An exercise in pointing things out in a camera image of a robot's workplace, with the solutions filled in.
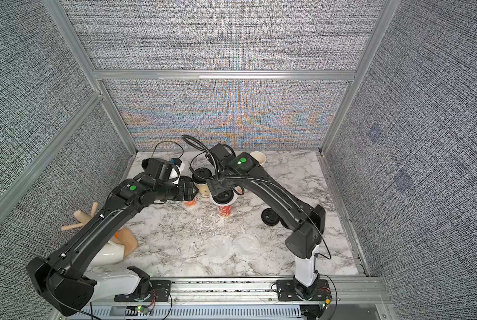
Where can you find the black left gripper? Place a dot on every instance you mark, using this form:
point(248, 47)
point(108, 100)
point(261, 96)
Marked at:
point(188, 190)

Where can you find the black plastic cup lid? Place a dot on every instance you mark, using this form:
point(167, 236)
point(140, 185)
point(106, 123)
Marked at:
point(202, 175)
point(224, 198)
point(284, 224)
point(269, 217)

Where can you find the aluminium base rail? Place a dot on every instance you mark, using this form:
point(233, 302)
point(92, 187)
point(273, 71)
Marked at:
point(348, 297)

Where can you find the white mug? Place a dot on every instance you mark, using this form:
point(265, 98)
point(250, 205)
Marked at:
point(111, 253)

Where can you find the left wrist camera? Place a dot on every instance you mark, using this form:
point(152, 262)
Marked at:
point(163, 170)

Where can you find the red milk tea paper cup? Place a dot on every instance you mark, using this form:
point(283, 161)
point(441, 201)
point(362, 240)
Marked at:
point(225, 210)

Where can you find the wooden mug tree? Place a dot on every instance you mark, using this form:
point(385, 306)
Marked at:
point(98, 228)

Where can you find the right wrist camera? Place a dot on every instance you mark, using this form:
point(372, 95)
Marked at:
point(221, 155)

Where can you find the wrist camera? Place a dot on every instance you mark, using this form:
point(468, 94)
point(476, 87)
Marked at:
point(163, 170)
point(221, 155)

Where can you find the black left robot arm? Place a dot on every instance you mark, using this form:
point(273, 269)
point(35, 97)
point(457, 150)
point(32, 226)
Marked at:
point(60, 278)

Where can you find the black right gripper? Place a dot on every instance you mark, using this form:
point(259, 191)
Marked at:
point(216, 186)

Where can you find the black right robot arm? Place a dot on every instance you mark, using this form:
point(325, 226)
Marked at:
point(243, 165)

